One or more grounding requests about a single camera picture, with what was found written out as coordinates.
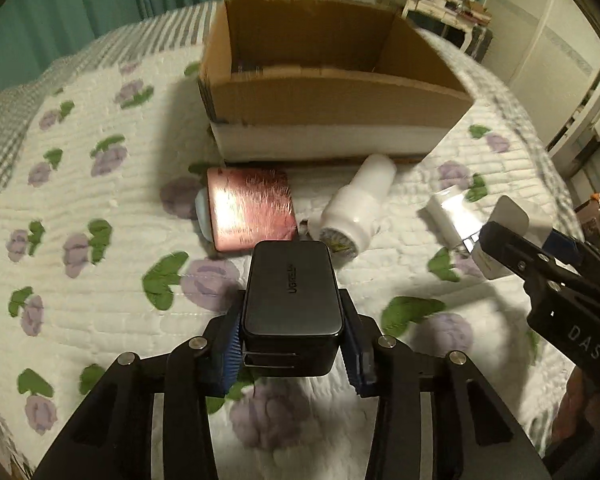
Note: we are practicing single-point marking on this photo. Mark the black power adapter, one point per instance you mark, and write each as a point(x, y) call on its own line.
point(290, 300)

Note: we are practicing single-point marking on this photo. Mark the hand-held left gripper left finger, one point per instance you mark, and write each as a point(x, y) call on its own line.
point(232, 355)

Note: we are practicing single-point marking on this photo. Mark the white power adapter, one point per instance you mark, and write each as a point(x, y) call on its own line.
point(452, 217)

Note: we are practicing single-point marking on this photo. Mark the cardboard box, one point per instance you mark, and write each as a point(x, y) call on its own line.
point(330, 95)

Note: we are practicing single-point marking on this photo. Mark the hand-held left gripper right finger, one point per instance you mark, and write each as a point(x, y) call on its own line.
point(360, 367)

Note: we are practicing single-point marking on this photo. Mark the white plastic bottle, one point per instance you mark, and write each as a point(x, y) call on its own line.
point(355, 205)

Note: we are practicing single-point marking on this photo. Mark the white cluttered vanity table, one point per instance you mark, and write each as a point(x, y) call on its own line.
point(445, 7)

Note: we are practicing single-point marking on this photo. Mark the floral quilted bedspread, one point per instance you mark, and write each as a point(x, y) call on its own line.
point(105, 210)

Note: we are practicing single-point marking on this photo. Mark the white wardrobe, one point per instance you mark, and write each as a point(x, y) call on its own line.
point(587, 105)

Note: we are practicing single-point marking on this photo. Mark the person's right hand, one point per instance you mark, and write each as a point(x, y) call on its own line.
point(575, 410)

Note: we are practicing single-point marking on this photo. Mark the pink metallic tin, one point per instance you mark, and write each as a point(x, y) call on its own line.
point(252, 207)

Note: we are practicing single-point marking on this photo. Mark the white plug adapter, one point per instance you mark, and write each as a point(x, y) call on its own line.
point(517, 220)

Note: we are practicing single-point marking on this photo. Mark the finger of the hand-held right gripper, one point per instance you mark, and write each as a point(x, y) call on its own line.
point(565, 247)
point(520, 260)

